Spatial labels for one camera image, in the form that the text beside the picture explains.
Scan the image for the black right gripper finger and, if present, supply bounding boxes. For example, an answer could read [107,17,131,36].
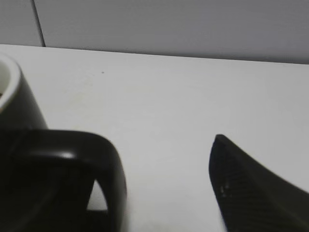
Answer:
[209,134,309,232]

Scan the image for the black ceramic mug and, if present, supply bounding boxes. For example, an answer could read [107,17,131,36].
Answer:
[0,55,127,232]

